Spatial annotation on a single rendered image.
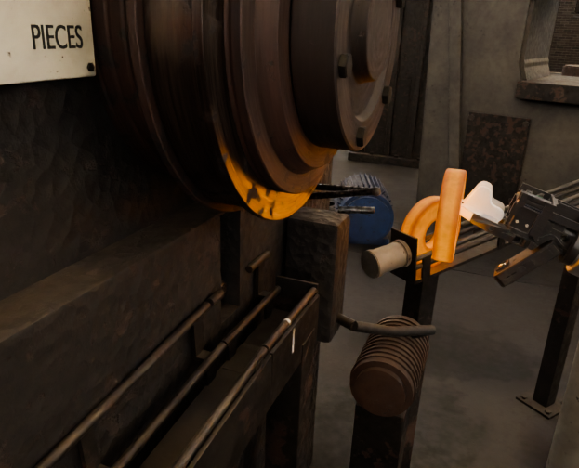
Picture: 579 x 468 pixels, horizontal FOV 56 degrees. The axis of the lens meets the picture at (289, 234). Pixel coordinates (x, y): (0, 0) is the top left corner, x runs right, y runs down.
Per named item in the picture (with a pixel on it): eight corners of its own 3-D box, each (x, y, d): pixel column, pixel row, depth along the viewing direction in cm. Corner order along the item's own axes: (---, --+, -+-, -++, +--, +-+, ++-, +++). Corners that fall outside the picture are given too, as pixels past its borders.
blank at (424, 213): (414, 276, 123) (425, 281, 120) (388, 230, 114) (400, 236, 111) (457, 227, 126) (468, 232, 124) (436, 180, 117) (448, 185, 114)
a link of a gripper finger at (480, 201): (458, 172, 89) (513, 195, 87) (443, 203, 92) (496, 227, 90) (456, 176, 86) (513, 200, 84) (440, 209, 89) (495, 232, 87)
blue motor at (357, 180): (334, 252, 289) (338, 189, 277) (330, 217, 342) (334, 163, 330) (392, 255, 289) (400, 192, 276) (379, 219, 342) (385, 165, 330)
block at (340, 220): (277, 333, 105) (281, 215, 96) (292, 315, 112) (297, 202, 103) (330, 346, 101) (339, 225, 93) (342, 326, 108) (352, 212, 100)
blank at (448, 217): (439, 188, 82) (462, 191, 81) (449, 155, 95) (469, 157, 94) (428, 276, 90) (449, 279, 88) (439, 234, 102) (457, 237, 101)
